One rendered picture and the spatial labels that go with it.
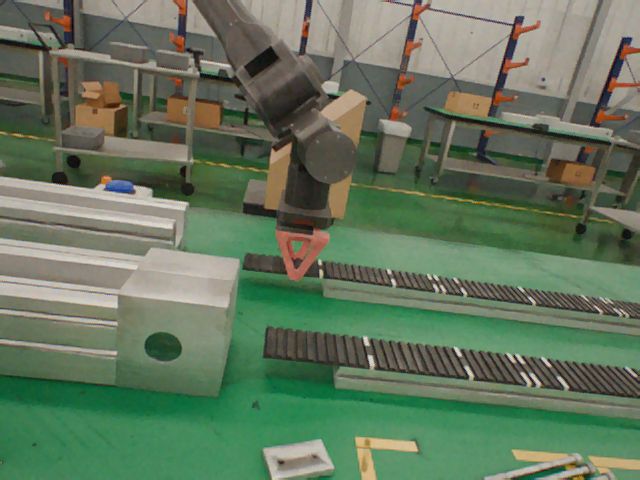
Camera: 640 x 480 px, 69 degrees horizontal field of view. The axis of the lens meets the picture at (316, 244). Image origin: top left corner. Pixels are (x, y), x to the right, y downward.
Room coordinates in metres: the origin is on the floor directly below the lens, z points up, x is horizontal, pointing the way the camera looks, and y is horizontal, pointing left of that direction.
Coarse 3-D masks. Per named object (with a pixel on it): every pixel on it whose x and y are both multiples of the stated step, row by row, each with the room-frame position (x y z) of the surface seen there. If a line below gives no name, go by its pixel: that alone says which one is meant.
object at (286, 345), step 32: (288, 352) 0.38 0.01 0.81; (320, 352) 0.39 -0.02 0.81; (352, 352) 0.40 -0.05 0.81; (384, 352) 0.41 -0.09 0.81; (416, 352) 0.42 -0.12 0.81; (448, 352) 0.43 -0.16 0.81; (480, 352) 0.44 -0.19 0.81; (512, 384) 0.40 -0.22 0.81; (544, 384) 0.40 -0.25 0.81; (576, 384) 0.41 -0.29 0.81; (608, 384) 0.42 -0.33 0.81
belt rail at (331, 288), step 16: (336, 288) 0.58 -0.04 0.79; (352, 288) 0.58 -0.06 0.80; (368, 288) 0.58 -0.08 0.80; (384, 288) 0.58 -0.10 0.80; (400, 288) 0.58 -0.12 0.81; (400, 304) 0.58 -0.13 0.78; (416, 304) 0.59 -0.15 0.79; (432, 304) 0.59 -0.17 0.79; (448, 304) 0.59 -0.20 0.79; (464, 304) 0.60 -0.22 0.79; (480, 304) 0.60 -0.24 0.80; (496, 304) 0.60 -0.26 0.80; (512, 304) 0.60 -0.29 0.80; (528, 320) 0.60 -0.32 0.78; (544, 320) 0.61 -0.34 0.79; (560, 320) 0.61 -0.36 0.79; (576, 320) 0.61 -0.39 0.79; (592, 320) 0.62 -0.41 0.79; (608, 320) 0.62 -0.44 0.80; (624, 320) 0.62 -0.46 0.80
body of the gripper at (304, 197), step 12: (288, 168) 0.58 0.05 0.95; (300, 168) 0.57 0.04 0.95; (288, 180) 0.57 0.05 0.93; (300, 180) 0.56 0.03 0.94; (312, 180) 0.56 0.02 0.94; (288, 192) 0.57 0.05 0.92; (300, 192) 0.56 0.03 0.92; (312, 192) 0.56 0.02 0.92; (324, 192) 0.57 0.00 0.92; (288, 204) 0.57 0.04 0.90; (300, 204) 0.56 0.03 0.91; (312, 204) 0.56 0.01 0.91; (324, 204) 0.57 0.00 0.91; (288, 216) 0.53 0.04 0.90; (300, 216) 0.54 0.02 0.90; (312, 216) 0.54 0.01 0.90; (324, 216) 0.54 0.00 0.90
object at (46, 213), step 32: (0, 192) 0.56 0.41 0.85; (32, 192) 0.57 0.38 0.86; (64, 192) 0.58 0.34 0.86; (96, 192) 0.59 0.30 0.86; (0, 224) 0.50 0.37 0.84; (32, 224) 0.51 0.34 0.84; (64, 224) 0.52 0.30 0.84; (96, 224) 0.51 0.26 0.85; (128, 224) 0.51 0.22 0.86; (160, 224) 0.52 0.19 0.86
